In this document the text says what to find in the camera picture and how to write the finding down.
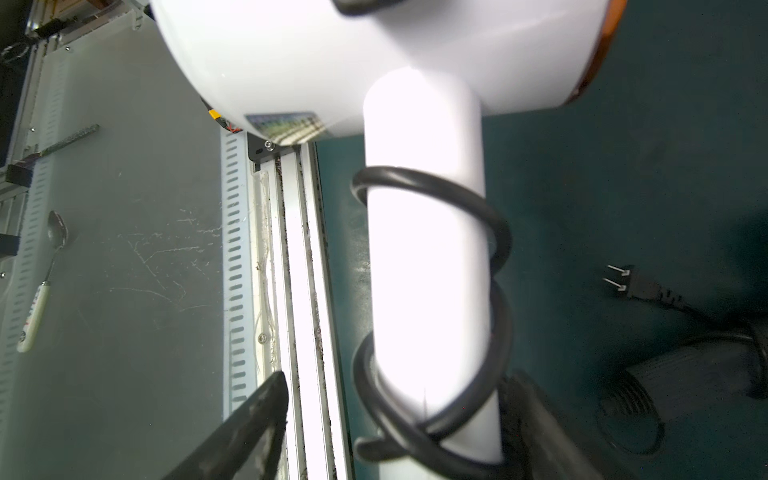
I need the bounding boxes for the grey dryer black cord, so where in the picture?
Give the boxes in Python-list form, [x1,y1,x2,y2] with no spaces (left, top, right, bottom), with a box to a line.
[593,263,768,457]

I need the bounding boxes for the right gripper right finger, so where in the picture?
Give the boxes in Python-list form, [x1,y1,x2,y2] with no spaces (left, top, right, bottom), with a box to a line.
[503,371,605,479]

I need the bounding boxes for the black handled tool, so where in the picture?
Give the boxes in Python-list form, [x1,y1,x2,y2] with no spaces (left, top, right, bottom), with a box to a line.
[3,124,100,187]

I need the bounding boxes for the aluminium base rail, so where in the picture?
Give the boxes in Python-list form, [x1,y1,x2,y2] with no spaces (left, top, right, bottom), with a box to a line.
[248,143,355,479]

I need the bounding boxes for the white hair dryer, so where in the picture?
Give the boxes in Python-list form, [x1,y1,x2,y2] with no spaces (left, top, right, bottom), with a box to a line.
[151,1,626,479]

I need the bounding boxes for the white slotted cable duct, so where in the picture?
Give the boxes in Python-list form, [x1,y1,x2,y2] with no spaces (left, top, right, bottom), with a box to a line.
[220,131,257,418]

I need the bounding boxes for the green table mat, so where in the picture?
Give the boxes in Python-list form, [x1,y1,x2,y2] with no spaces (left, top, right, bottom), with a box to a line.
[314,0,768,480]

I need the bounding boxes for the white handled metal spoon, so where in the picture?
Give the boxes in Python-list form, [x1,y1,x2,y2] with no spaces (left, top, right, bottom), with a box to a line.
[17,210,69,353]

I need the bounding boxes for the grey hair dryer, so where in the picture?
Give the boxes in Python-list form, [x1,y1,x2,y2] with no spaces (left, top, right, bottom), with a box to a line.
[598,317,767,439]

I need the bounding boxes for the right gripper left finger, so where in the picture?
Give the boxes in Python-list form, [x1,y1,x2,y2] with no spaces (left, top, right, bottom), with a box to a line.
[165,371,289,479]

